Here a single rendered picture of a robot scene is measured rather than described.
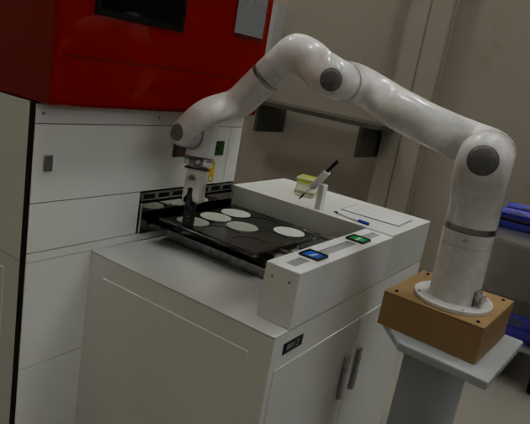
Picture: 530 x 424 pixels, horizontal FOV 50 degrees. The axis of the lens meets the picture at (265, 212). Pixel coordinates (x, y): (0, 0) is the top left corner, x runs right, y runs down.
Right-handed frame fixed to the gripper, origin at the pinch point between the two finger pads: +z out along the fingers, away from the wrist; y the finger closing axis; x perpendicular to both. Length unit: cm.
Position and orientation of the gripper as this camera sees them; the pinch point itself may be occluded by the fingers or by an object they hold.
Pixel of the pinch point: (188, 219)
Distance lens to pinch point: 168.1
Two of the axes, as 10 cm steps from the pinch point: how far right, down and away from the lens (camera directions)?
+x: -9.8, -1.9, 0.8
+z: -1.8, 9.8, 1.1
